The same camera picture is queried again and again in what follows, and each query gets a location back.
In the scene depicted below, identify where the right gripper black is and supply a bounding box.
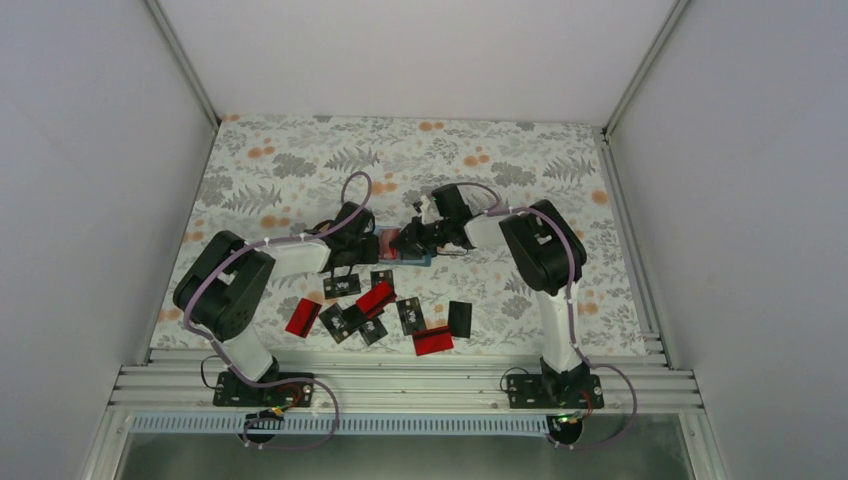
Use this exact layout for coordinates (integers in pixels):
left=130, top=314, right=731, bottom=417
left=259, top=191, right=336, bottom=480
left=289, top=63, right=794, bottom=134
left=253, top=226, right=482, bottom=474
left=389, top=216, right=451, bottom=258

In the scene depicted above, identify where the teal leather card holder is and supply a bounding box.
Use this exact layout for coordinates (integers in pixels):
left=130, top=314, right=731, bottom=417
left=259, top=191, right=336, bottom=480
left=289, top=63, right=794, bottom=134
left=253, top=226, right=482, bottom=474
left=374, top=226, right=432, bottom=267

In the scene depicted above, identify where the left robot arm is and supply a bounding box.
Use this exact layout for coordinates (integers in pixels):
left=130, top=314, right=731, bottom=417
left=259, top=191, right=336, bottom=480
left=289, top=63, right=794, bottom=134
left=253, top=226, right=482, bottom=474
left=172, top=202, right=379, bottom=405

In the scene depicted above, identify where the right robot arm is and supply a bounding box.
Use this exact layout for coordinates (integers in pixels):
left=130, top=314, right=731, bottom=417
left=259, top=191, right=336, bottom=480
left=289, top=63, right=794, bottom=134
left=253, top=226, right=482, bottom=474
left=389, top=183, right=590, bottom=407

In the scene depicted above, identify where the black vip card upper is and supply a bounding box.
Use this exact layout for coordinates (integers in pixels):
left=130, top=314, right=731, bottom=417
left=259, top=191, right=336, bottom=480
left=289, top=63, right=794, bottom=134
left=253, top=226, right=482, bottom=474
left=323, top=273, right=362, bottom=299

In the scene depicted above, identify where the small black card top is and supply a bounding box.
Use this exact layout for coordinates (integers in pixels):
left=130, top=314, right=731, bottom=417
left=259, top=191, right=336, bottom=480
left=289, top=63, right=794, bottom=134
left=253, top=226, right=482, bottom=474
left=370, top=269, right=394, bottom=290

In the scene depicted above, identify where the small black card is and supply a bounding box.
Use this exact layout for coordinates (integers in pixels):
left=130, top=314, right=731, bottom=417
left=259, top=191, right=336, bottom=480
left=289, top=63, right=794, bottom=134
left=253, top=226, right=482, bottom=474
left=370, top=269, right=394, bottom=290
left=358, top=317, right=388, bottom=346
left=396, top=297, right=427, bottom=336

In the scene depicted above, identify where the red black card centre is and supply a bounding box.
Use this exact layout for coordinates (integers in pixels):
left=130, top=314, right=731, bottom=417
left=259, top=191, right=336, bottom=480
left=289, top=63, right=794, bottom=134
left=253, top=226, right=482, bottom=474
left=355, top=281, right=397, bottom=319

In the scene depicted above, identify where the black card lower left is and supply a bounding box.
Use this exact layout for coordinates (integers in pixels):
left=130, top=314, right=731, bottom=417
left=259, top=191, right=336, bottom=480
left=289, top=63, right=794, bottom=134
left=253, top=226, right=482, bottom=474
left=318, top=304, right=367, bottom=344

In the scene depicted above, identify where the small black card middle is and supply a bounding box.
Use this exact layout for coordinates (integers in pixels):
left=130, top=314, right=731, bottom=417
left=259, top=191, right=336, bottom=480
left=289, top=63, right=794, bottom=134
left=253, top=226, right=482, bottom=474
left=396, top=297, right=427, bottom=336

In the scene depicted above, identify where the small black card bottom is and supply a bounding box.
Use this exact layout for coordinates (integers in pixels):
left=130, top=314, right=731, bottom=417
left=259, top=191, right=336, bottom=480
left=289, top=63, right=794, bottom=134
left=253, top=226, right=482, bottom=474
left=358, top=317, right=388, bottom=346

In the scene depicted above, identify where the black card far right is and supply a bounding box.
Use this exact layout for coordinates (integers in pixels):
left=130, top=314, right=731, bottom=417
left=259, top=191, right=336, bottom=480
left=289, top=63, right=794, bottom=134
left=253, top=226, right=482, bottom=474
left=448, top=301, right=473, bottom=339

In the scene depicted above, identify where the floral table mat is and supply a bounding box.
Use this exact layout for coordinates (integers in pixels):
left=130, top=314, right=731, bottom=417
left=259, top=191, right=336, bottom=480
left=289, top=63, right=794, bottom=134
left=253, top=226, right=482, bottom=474
left=151, top=115, right=647, bottom=359

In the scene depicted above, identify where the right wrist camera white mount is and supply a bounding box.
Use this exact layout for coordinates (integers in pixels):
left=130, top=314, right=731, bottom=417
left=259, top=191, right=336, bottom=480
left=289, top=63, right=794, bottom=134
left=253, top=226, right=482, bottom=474
left=412, top=195, right=441, bottom=225

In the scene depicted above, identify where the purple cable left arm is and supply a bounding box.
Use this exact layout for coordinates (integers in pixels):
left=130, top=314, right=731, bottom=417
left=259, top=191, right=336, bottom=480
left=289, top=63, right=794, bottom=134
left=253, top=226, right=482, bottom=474
left=182, top=171, right=374, bottom=389

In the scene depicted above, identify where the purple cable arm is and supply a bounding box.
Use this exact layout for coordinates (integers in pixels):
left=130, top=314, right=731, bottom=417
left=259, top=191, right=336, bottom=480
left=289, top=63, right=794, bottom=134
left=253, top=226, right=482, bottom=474
left=182, top=171, right=374, bottom=389
left=457, top=182, right=639, bottom=399

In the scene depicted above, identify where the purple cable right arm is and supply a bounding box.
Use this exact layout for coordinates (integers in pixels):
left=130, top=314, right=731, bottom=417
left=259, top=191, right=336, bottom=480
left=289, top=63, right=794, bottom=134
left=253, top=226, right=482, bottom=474
left=457, top=182, right=639, bottom=399

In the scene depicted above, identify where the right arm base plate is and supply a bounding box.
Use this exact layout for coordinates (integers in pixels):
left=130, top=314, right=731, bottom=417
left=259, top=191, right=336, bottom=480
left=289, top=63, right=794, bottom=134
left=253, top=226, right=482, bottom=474
left=505, top=373, right=605, bottom=410

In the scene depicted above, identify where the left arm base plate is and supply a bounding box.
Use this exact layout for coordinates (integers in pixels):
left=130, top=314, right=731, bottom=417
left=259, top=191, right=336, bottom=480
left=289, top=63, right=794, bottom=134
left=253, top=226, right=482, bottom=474
left=212, top=371, right=314, bottom=408

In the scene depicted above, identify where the aluminium rail base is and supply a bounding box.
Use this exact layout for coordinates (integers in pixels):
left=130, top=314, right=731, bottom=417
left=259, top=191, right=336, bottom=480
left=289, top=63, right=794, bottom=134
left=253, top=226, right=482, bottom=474
left=108, top=349, right=704, bottom=414

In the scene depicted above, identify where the perforated cable duct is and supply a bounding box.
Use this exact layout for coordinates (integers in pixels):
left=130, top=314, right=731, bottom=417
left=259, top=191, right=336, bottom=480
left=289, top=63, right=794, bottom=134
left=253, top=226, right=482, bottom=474
left=128, top=412, right=577, bottom=437

